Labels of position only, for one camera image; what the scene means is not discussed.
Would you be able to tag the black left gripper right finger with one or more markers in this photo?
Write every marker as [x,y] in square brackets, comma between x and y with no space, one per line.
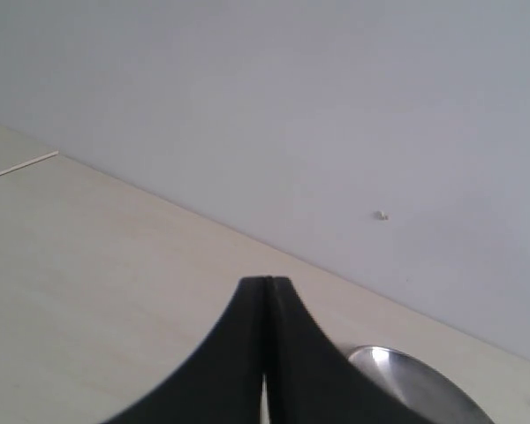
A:
[308,379]

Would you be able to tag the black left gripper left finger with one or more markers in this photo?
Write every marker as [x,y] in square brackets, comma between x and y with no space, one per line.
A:
[221,381]

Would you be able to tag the round metal plate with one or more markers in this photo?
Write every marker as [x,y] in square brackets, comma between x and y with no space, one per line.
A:
[417,385]

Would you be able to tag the small white wall plug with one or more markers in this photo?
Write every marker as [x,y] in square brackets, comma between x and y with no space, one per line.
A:
[380,216]

